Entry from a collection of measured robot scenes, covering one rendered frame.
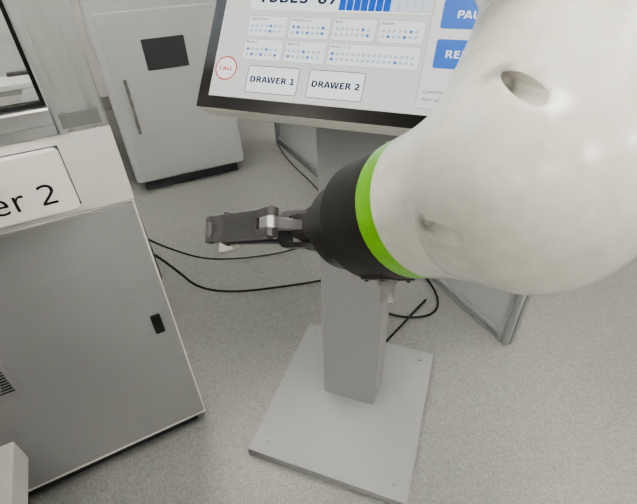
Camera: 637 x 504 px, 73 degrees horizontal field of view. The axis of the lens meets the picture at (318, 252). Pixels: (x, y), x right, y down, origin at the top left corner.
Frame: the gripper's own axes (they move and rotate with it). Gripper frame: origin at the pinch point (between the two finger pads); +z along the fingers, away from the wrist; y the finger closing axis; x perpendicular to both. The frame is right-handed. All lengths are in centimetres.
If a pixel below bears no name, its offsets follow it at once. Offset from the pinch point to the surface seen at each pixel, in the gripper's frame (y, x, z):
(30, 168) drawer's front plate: -31.7, 12.8, 32.9
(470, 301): 104, -7, 76
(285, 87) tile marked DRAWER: 5.2, 27.5, 15.4
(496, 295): 102, -5, 62
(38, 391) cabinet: -32, -30, 66
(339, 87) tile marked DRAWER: 12.1, 26.6, 9.5
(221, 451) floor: 13, -53, 80
